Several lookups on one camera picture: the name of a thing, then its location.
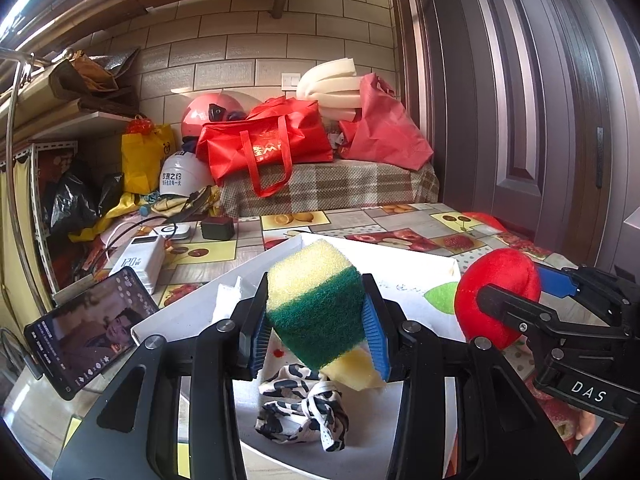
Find black white patterned scrunchie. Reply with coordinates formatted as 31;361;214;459
255;364;351;453

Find metal shelf rack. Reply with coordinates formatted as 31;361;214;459
0;47;81;311

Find door handle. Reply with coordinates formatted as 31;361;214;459
594;126;605;190

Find white helmet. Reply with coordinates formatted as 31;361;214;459
159;151;217;198

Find yellow green sponge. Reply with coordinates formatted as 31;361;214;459
265;239;388;391

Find black plastic bag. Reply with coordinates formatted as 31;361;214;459
42;160;126;233

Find red printed gift bag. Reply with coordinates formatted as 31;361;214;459
460;212;507;233

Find pink helmet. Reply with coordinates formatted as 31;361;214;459
181;91;251;141

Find dark brown metal door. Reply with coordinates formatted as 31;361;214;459
440;0;640;281

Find red plush ball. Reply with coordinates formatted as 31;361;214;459
454;248;542;351

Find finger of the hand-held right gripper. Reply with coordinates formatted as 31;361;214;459
476;283;567;361
537;265;640;322

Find white crumpled tissue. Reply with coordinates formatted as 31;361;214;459
215;276;246;323

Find yellow shopping bag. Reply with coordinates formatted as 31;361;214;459
121;115;177;195

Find white round charging pad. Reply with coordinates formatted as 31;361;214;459
142;224;192;241

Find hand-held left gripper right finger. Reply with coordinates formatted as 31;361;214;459
361;274;568;480

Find brown paper bags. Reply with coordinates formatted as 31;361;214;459
47;47;141;116

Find black smartphone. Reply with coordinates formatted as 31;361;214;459
23;266;161;401

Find red nonwoven bag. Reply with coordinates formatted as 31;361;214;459
339;72;435;171

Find black cable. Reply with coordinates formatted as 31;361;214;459
97;185;216;271

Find red tote bag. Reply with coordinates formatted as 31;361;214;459
195;97;335;198

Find white power bank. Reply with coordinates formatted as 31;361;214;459
107;234;167;295

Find yellow cloth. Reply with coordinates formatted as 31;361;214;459
67;192;151;243

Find dark door frame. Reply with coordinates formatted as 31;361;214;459
387;0;451;201

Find black charger adapter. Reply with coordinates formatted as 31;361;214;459
201;216;236;242

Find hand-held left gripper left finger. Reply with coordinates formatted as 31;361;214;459
50;272;274;480

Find white foam strips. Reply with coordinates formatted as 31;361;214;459
295;57;366;123

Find white tray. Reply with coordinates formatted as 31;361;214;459
131;232;463;480

